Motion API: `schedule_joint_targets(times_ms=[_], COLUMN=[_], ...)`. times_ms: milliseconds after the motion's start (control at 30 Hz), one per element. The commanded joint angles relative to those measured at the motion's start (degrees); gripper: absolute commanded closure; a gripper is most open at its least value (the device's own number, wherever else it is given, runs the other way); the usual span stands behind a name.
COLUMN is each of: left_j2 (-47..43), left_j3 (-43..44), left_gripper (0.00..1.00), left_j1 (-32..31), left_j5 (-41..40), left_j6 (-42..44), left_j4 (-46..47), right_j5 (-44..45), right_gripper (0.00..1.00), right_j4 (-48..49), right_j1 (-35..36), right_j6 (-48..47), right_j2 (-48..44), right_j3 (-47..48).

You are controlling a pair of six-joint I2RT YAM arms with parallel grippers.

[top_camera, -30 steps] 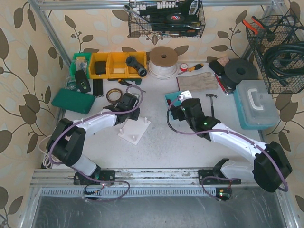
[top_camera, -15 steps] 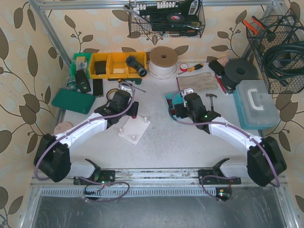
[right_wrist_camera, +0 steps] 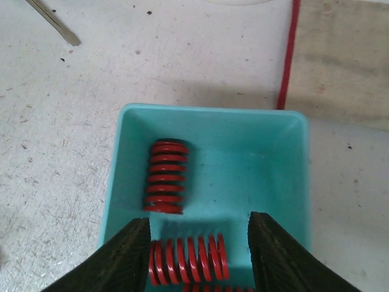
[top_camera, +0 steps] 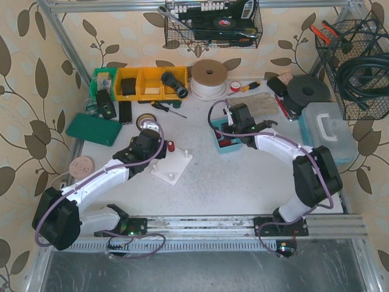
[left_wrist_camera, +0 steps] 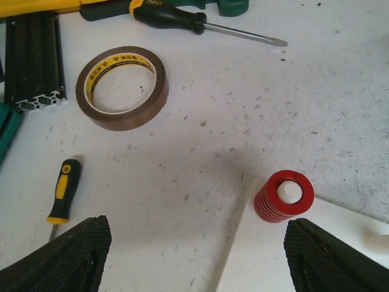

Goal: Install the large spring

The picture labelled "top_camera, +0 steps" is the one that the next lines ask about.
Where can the large red spring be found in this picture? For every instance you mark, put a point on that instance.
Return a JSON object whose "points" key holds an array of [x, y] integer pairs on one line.
{"points": [[171, 146]]}

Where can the white cable spool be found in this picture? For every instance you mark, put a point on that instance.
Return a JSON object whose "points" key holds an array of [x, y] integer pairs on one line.
{"points": [[208, 81]]}

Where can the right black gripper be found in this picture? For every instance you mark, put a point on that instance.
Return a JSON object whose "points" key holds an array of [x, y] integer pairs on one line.
{"points": [[253, 128]]}

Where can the small claw hammer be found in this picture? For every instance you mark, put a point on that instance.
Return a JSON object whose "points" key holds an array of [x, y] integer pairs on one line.
{"points": [[267, 124]]}

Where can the translucent teal storage box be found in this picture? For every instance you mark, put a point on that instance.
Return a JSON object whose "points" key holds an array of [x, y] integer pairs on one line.
{"points": [[321, 123]]}

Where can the green plastic case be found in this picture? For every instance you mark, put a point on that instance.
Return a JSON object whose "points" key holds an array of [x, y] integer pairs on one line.
{"points": [[94, 129]]}

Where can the yellow parts bin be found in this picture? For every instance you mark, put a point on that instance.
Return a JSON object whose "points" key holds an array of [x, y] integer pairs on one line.
{"points": [[149, 86]]}

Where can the red springs in tray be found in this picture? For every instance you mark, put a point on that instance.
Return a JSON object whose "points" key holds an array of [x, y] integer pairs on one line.
{"points": [[223, 142]]}

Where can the brown tape roll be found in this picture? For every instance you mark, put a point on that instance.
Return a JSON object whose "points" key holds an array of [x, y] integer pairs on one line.
{"points": [[144, 118]]}

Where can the black rubber disc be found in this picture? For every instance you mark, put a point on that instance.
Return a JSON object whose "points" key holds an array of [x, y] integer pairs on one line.
{"points": [[303, 90]]}

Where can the black pipe fitting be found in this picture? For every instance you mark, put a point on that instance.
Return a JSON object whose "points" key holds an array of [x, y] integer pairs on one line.
{"points": [[168, 79]]}

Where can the wire basket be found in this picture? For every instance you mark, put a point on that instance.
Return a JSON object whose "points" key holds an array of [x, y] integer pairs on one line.
{"points": [[207, 24], [357, 68]]}

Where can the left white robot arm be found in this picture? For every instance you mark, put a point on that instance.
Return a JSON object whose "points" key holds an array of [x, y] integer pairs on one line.
{"points": [[58, 220]]}

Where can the green parts bin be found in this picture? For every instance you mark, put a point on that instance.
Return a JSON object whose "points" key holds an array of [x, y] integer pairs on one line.
{"points": [[103, 78]]}

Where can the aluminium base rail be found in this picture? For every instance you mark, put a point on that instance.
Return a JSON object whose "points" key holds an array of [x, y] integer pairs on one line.
{"points": [[172, 233]]}

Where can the round sanding disc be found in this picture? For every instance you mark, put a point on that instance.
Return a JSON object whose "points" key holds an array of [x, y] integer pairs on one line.
{"points": [[81, 167]]}

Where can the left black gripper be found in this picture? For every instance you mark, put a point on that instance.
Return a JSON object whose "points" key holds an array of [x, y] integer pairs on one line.
{"points": [[160, 145]]}

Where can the black ribbed bar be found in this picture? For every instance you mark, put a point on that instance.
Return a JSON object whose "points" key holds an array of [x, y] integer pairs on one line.
{"points": [[125, 112]]}

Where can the red white tape roll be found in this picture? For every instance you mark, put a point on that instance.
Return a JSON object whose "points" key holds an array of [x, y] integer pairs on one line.
{"points": [[235, 86]]}

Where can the blue plastic tray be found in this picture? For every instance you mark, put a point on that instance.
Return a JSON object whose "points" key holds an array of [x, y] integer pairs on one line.
{"points": [[217, 123]]}

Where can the red handled tool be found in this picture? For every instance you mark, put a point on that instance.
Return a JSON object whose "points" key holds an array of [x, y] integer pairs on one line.
{"points": [[290, 115]]}

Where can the black sanding block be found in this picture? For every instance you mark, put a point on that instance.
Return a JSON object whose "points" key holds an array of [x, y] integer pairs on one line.
{"points": [[279, 83]]}

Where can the beige work glove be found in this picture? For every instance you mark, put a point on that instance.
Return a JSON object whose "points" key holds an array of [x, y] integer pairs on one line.
{"points": [[262, 104]]}

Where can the black battery charger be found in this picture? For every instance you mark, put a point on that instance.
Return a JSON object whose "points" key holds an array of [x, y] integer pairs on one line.
{"points": [[105, 104]]}

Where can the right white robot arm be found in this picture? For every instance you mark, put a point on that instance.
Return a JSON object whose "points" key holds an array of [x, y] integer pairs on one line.
{"points": [[315, 174]]}

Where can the right wire basket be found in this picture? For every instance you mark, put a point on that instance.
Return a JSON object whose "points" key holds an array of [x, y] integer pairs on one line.
{"points": [[357, 68]]}

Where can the white peg base plate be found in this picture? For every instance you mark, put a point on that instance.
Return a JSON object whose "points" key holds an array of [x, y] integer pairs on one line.
{"points": [[171, 168]]}

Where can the top wire basket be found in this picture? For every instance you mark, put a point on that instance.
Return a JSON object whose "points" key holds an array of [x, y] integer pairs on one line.
{"points": [[207, 24]]}

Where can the black block in bin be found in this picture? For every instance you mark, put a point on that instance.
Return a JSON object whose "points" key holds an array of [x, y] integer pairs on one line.
{"points": [[128, 86]]}

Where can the orange handled pliers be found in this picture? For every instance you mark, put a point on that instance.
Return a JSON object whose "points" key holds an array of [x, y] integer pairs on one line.
{"points": [[328, 32]]}

